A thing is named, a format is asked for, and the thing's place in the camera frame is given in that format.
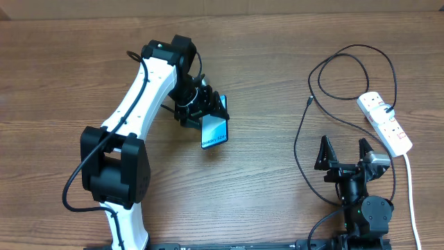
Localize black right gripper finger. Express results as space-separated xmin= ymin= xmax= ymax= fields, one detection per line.
xmin=359 ymin=138 xmax=374 ymax=162
xmin=314 ymin=135 xmax=338 ymax=170

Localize blue Samsung Galaxy smartphone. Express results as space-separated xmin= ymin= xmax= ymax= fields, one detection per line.
xmin=201 ymin=115 xmax=228 ymax=149

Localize black USB charging cable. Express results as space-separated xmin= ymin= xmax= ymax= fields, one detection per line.
xmin=293 ymin=44 xmax=398 ymax=207

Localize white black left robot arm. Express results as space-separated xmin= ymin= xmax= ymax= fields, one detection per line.
xmin=72 ymin=35 xmax=230 ymax=249

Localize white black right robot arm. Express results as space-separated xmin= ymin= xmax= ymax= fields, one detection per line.
xmin=307 ymin=135 xmax=394 ymax=249

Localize white USB charger plug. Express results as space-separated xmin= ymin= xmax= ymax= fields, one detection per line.
xmin=368 ymin=104 xmax=395 ymax=126

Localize white power strip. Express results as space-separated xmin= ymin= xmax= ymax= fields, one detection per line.
xmin=357 ymin=92 xmax=413 ymax=157

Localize brown cardboard box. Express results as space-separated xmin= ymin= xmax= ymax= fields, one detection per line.
xmin=1 ymin=0 xmax=443 ymax=21

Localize white power strip cord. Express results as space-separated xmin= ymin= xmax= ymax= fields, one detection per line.
xmin=402 ymin=153 xmax=422 ymax=250

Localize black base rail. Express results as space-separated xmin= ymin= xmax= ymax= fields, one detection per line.
xmin=84 ymin=240 xmax=392 ymax=250

